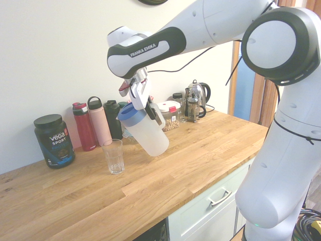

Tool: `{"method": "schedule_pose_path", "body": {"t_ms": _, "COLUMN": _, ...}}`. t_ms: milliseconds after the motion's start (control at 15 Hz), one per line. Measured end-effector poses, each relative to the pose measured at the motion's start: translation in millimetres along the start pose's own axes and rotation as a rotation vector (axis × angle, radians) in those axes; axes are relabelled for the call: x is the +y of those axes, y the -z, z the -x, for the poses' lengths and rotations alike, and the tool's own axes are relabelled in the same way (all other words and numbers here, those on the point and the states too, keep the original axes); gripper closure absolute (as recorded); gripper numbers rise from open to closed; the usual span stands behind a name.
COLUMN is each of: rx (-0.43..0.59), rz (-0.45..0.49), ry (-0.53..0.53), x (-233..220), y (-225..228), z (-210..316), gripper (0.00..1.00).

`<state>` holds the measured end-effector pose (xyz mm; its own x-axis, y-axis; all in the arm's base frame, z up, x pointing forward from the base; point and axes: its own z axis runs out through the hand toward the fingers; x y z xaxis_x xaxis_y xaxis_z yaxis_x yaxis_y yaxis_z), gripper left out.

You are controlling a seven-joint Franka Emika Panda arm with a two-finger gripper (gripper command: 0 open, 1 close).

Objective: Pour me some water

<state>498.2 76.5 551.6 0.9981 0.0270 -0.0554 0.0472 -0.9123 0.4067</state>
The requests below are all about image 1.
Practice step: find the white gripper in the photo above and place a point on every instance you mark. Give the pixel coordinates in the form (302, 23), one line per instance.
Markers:
(140, 96)

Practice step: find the white pitcher with blue lid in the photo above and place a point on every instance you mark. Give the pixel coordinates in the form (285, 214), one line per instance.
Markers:
(148, 135)

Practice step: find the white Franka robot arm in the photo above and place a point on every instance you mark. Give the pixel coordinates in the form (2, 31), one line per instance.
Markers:
(276, 175)

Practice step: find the pink water bottle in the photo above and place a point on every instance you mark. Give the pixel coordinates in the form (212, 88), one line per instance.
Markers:
(100, 123)

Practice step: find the red water bottle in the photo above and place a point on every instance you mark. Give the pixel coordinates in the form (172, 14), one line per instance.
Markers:
(84, 128)

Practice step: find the cereal container with white lid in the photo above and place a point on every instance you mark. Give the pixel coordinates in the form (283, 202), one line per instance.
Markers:
(170, 118)

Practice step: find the glass jar with black lid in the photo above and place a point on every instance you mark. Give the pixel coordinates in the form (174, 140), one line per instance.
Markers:
(177, 96)

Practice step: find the green lidded bottle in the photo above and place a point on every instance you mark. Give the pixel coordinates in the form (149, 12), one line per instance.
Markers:
(123, 104)

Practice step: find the clear glass mug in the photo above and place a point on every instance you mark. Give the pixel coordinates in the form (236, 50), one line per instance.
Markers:
(182, 111)

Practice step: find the glass container with teal clips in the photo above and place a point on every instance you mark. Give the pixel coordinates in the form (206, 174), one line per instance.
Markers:
(127, 136)

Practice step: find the black shaker bottle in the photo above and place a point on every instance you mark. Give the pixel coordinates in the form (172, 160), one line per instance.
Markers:
(113, 118)

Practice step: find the glass French press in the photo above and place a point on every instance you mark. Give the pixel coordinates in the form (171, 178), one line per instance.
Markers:
(194, 110)

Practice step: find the clear drinking glass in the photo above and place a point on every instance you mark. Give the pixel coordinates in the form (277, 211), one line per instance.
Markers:
(114, 158)

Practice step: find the pale blue door panel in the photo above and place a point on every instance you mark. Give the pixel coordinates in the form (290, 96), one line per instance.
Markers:
(244, 100)

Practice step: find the black Vega protein tub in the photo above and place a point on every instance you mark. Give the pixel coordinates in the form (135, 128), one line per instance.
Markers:
(54, 143)

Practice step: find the white cabinet drawer front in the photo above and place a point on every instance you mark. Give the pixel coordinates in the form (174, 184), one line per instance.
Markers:
(200, 221)

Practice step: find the dark dishwasher front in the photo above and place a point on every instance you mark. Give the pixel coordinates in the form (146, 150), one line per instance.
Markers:
(156, 232)

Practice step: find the yellow plastic box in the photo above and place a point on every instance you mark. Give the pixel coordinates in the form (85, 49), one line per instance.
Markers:
(317, 227)

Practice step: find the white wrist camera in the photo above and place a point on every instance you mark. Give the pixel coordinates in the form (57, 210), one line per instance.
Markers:
(124, 88)

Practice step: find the black round wall clock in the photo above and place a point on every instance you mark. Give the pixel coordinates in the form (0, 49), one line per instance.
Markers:
(153, 1)

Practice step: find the wooden door frame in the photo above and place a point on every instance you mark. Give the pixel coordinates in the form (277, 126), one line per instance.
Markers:
(257, 100)

